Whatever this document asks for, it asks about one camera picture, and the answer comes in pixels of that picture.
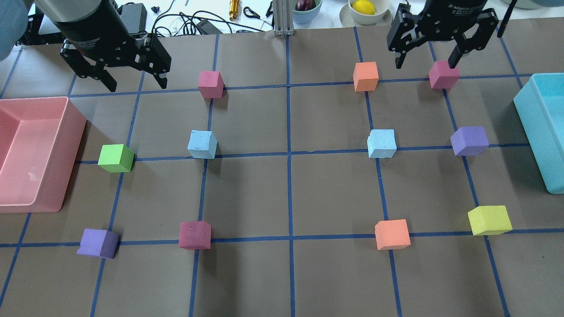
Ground pink plastic bin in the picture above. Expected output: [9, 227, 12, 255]
[0, 96, 86, 214]

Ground green foam block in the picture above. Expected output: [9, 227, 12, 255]
[97, 144, 135, 173]

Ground purple foam block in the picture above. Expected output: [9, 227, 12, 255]
[77, 228, 119, 259]
[450, 126, 489, 156]

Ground blue bowl with fruit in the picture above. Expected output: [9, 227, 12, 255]
[292, 0, 323, 24]

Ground purple left foam block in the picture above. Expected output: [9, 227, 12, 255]
[77, 228, 119, 259]

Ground black electronics box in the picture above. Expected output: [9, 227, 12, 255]
[15, 3, 64, 46]

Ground pink foam block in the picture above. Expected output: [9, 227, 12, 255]
[178, 221, 212, 250]
[428, 60, 460, 90]
[198, 70, 224, 99]

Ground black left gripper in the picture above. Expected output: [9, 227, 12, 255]
[60, 0, 171, 92]

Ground light blue plastic bin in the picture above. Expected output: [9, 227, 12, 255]
[513, 73, 564, 194]

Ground black handled scissors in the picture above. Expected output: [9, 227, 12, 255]
[242, 1, 273, 24]

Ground purple right foam block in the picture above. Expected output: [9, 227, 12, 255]
[450, 126, 489, 156]

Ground orange far foam block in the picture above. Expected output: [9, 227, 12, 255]
[353, 61, 379, 92]

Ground aluminium frame post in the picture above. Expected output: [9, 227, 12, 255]
[272, 0, 295, 36]

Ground pink far right foam block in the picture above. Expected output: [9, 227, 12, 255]
[428, 60, 460, 90]

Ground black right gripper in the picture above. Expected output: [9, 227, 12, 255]
[387, 0, 499, 70]

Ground light blue foam block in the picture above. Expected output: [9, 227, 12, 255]
[187, 130, 218, 160]
[367, 129, 397, 159]

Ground orange foam block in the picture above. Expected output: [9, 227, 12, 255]
[353, 61, 379, 92]
[375, 219, 411, 251]

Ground bowl with yellow lemon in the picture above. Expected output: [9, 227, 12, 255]
[340, 0, 392, 27]

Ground pink near foam block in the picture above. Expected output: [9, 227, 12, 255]
[178, 221, 212, 250]

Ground black cable bundle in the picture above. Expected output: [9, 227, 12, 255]
[151, 9, 265, 37]

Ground black power adapter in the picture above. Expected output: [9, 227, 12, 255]
[118, 3, 147, 34]

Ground brown paper table mat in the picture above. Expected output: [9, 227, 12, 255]
[1, 18, 563, 317]

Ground orange near foam block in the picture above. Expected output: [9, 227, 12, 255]
[375, 219, 411, 251]

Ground pink far left foam block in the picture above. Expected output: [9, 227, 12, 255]
[198, 70, 224, 99]

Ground yellow foam block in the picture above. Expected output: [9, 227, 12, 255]
[468, 205, 513, 236]

